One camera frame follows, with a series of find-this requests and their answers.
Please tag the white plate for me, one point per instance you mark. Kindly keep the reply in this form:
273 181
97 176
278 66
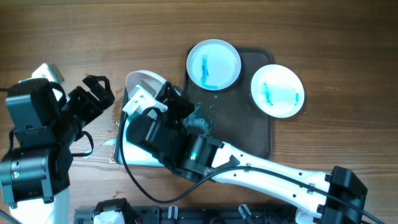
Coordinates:
277 91
213 64
155 84

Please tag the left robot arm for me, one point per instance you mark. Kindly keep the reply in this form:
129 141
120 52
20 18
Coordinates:
47 121

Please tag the dark brown serving tray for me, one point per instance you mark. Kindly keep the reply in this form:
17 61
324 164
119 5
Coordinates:
231 115

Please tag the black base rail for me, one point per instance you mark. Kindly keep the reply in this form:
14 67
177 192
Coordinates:
120 211

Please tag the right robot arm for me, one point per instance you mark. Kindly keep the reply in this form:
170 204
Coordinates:
154 116

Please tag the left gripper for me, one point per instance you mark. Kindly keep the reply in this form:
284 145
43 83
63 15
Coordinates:
94 107

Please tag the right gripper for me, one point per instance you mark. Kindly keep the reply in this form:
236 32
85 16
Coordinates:
173 99

